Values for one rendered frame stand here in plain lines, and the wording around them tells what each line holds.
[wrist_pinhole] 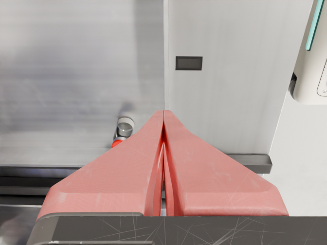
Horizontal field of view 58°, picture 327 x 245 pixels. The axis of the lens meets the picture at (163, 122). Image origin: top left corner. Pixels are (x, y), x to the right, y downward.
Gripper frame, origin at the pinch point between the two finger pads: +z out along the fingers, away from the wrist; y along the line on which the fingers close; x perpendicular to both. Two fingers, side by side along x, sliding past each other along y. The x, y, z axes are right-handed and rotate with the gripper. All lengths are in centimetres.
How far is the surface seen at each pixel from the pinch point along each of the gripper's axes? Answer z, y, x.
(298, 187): 108, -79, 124
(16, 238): 22, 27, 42
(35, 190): 19.5, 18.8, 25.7
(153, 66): 20.4, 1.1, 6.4
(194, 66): 20.5, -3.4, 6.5
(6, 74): 21.0, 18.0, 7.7
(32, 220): 21.5, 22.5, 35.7
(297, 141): 107, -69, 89
